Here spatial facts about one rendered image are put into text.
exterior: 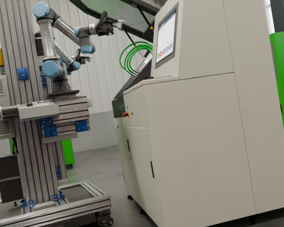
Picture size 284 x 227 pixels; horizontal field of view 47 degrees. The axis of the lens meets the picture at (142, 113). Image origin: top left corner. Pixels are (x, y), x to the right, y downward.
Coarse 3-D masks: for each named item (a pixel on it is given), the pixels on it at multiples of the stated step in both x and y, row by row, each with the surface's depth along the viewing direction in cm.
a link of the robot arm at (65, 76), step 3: (60, 63) 246; (63, 63) 248; (63, 66) 247; (63, 69) 244; (66, 69) 251; (63, 72) 243; (66, 72) 250; (63, 75) 246; (66, 75) 249; (60, 78) 246; (63, 78) 246; (66, 78) 249
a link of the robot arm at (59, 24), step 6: (54, 18) 245; (60, 18) 248; (54, 24) 246; (60, 24) 246; (66, 24) 247; (60, 30) 248; (66, 30) 246; (72, 30) 246; (72, 36) 245; (78, 42) 245
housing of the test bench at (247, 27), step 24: (240, 0) 204; (240, 24) 203; (264, 24) 207; (240, 48) 203; (264, 48) 207; (240, 72) 202; (264, 72) 206; (240, 96) 202; (264, 96) 205; (264, 120) 205; (264, 144) 204; (264, 168) 204; (264, 192) 203; (264, 216) 206
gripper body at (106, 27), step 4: (96, 24) 232; (104, 24) 230; (108, 24) 231; (96, 28) 231; (100, 28) 233; (104, 28) 230; (108, 28) 230; (112, 28) 235; (96, 32) 233; (100, 32) 234; (104, 32) 233; (108, 32) 232; (112, 32) 236
